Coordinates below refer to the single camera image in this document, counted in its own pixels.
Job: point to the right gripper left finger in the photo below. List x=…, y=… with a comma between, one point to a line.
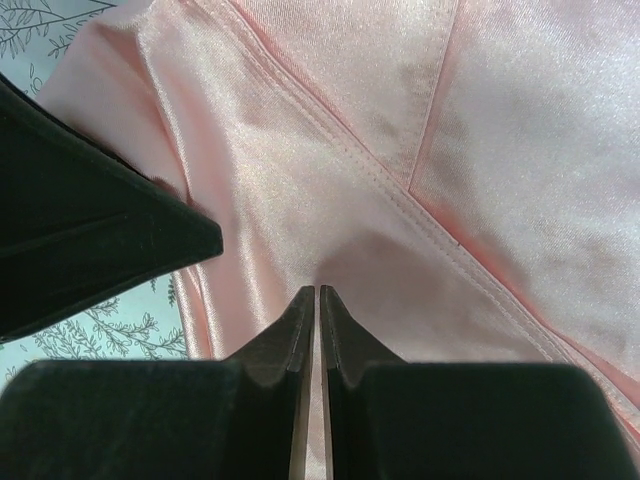
x=244, y=417

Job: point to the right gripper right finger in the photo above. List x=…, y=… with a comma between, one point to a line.
x=386, y=418

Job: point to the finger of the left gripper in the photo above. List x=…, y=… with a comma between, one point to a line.
x=78, y=225

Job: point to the salmon pink satin napkin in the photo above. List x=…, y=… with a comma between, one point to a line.
x=464, y=173

